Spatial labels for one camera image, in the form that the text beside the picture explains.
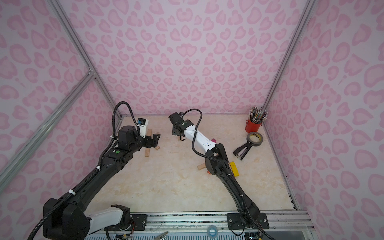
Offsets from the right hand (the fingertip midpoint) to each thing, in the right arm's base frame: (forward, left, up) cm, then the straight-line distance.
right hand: (176, 130), depth 102 cm
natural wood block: (-14, +18, -5) cm, 23 cm away
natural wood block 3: (-22, -17, -8) cm, 29 cm away
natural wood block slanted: (-10, +12, -6) cm, 17 cm away
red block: (-26, -22, -8) cm, 35 cm away
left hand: (-14, +7, +15) cm, 22 cm away
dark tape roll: (0, -55, -9) cm, 56 cm away
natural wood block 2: (-11, -6, +7) cm, 15 cm away
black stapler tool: (-12, -44, -7) cm, 46 cm away
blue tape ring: (-55, -23, -6) cm, 60 cm away
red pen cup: (+6, -52, -3) cm, 53 cm away
